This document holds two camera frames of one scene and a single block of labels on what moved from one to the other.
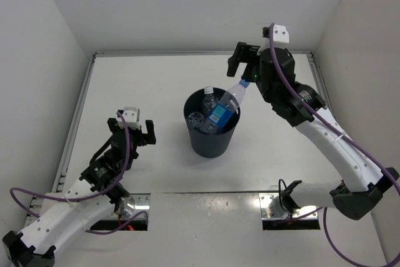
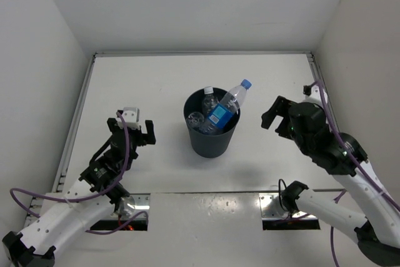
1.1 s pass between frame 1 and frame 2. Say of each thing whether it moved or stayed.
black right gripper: moved
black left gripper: stayed
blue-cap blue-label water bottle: stayed
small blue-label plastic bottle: stayed
